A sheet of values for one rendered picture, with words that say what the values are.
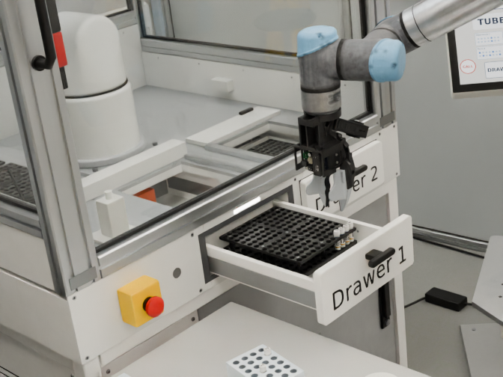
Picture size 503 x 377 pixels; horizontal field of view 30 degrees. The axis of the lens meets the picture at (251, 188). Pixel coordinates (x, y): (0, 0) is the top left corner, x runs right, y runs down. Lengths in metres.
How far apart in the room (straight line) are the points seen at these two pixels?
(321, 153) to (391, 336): 0.96
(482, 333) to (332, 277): 1.50
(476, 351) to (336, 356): 1.37
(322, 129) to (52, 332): 0.64
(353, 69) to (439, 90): 1.93
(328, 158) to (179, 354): 0.47
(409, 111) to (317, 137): 1.97
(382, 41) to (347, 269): 0.42
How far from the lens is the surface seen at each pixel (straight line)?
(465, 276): 3.59
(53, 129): 1.63
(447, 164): 3.70
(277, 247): 1.88
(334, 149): 1.77
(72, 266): 1.71
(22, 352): 2.01
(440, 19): 1.76
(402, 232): 1.89
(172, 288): 1.89
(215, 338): 1.87
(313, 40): 1.70
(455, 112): 3.60
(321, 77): 1.72
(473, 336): 3.17
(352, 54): 1.69
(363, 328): 2.47
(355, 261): 1.78
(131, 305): 1.77
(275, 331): 1.87
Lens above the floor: 1.73
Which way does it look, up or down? 23 degrees down
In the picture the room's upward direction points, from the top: 7 degrees counter-clockwise
